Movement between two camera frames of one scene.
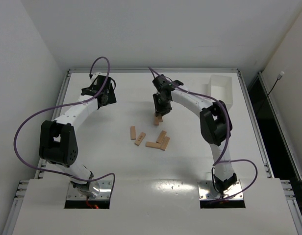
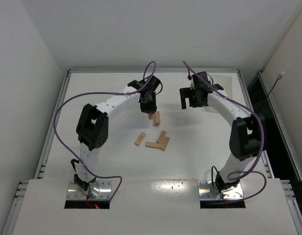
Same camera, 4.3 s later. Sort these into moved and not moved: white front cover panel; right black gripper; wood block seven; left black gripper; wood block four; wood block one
Moved: left black gripper; right black gripper
Not moved: wood block one; white front cover panel; wood block seven; wood block four
